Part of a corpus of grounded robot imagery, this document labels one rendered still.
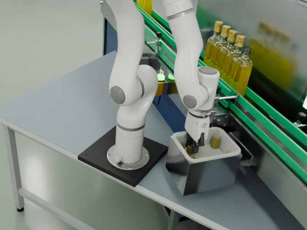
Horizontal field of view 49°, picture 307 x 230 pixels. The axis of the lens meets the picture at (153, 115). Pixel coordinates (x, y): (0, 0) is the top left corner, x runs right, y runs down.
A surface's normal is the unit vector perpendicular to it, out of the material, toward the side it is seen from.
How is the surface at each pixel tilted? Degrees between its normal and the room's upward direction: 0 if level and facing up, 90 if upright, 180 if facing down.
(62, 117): 0
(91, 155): 1
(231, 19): 90
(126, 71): 61
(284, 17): 90
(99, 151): 1
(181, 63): 53
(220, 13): 90
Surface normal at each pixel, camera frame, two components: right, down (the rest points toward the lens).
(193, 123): -0.90, 0.16
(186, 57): -0.48, -0.40
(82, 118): 0.11, -0.84
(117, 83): -0.46, -0.01
